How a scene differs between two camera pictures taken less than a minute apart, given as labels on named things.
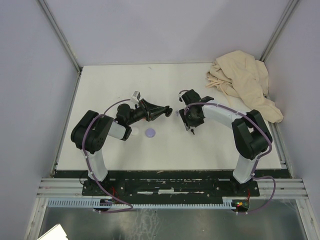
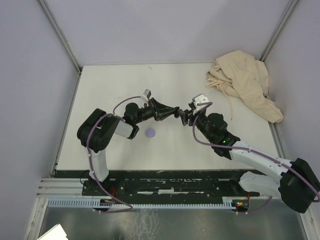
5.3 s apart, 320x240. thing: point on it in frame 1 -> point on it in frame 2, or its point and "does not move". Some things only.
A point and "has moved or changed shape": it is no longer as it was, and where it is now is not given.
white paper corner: (56, 233) does not move
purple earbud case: (150, 132) does not move
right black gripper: (196, 123) does not move
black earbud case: (168, 111) has moved or changed shape
